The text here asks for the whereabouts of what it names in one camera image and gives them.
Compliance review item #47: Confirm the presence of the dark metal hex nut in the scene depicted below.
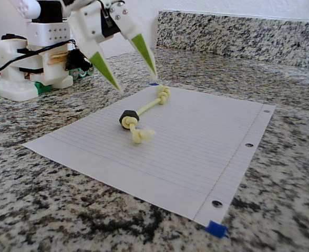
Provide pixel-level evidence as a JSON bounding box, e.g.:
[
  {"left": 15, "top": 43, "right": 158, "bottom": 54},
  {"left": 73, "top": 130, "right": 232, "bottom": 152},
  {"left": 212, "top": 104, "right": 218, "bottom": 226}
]
[{"left": 118, "top": 109, "right": 140, "bottom": 130}]

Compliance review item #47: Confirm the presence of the pale yellow knotted rope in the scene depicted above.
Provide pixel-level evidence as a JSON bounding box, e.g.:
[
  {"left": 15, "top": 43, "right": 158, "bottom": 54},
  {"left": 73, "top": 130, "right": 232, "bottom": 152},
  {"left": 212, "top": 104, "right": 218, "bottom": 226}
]
[{"left": 119, "top": 85, "right": 171, "bottom": 145}]

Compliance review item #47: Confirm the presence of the speckled granite backsplash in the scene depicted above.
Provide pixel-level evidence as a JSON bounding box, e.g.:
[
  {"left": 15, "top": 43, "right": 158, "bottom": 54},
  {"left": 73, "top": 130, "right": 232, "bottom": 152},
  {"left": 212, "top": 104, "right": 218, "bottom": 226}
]
[{"left": 156, "top": 9, "right": 309, "bottom": 70}]

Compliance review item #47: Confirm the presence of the lined loose-leaf paper sheet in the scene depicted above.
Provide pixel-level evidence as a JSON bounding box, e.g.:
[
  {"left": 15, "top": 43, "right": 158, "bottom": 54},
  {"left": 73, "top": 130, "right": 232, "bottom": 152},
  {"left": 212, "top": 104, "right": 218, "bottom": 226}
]
[{"left": 22, "top": 85, "right": 276, "bottom": 228}]

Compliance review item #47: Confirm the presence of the green plastic part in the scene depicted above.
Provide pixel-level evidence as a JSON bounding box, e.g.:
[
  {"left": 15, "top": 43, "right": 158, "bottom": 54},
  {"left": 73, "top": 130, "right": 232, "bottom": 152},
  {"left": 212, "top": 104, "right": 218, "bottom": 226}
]
[{"left": 69, "top": 67, "right": 94, "bottom": 80}]

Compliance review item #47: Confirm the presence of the wooden shim stack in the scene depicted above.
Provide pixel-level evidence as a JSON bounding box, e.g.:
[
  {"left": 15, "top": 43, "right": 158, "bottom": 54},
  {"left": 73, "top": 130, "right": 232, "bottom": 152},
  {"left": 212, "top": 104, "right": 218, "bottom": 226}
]
[{"left": 47, "top": 50, "right": 69, "bottom": 66}]

